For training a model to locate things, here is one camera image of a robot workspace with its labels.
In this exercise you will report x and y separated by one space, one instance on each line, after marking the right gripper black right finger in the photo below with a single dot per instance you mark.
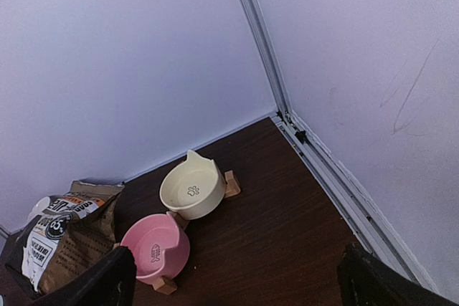
364 280

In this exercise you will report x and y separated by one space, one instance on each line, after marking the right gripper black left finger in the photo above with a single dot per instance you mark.
109 282

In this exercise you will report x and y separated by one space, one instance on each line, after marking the brown dog food bag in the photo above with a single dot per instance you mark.
65 239

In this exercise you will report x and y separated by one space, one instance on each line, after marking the pink cat-ear pet bowl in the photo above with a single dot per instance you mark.
159 245

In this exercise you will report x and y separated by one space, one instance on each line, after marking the cream cat-ear pet bowl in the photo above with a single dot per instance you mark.
194 188

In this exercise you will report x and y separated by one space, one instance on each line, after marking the white patterned ceramic bowl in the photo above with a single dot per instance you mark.
39 207

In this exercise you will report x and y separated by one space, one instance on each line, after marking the right aluminium table rail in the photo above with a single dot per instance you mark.
354 204

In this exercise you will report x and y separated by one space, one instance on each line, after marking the right aluminium corner post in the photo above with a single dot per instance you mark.
256 21

